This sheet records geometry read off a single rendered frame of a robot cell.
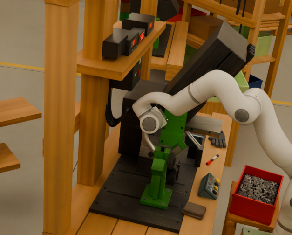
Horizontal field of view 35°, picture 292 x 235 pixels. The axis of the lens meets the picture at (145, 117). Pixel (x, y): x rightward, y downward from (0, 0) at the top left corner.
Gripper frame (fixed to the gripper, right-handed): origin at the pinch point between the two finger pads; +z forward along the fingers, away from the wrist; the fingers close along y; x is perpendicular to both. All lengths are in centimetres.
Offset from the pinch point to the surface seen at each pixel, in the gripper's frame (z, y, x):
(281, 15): 279, 13, -119
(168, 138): 7.1, -12.3, 3.3
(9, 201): 99, 6, 147
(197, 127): 18.5, -16.7, -10.9
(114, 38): -24.9, 39.3, -6.8
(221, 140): 56, -34, -15
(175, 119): 6.3, -5.9, -5.3
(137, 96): 16.9, 14.5, 6.2
